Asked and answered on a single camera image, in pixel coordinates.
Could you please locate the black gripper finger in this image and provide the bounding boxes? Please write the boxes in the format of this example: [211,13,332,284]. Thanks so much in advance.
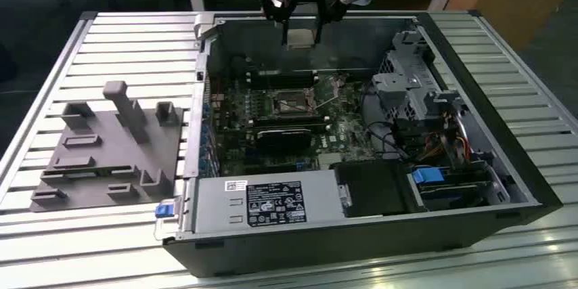
[316,0,349,43]
[255,0,299,45]

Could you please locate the silver square CPU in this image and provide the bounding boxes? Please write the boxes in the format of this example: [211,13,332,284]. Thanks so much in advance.
[287,29,318,50]

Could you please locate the metal socket cover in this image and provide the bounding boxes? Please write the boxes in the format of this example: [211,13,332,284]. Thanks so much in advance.
[306,74,348,108]

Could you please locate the CPU socket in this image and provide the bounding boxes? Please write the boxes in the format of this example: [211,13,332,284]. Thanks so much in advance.
[267,88,321,119]

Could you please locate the grey metal drive cage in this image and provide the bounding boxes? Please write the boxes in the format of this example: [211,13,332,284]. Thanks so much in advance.
[373,30,466,120]

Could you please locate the green motherboard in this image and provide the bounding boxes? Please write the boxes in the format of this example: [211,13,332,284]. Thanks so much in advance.
[209,65,378,178]

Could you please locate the black graphics card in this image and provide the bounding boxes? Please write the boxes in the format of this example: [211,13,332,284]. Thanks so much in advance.
[254,127,314,152]

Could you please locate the silver chipset heatsink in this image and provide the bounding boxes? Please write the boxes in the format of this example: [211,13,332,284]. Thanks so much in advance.
[317,152,345,169]

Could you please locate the blue disk carrier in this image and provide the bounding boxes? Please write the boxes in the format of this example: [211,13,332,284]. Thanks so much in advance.
[409,166,496,210]

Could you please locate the silver power supply unit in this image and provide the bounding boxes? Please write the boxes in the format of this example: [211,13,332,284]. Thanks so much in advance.
[178,169,348,236]

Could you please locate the grey parts rack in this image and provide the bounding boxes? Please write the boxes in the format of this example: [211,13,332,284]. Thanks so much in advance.
[27,80,187,215]

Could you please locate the blue plastic case latch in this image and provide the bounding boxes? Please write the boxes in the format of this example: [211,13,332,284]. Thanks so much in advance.
[153,202,177,219]

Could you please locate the black open PC case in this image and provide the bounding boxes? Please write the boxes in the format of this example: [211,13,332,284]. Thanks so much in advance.
[161,9,565,278]

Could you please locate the grey case release handle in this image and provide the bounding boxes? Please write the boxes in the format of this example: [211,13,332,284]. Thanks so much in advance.
[193,12,219,39]

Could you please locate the yellow and red wire bundle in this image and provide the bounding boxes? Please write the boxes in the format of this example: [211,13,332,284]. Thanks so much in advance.
[418,129,474,163]

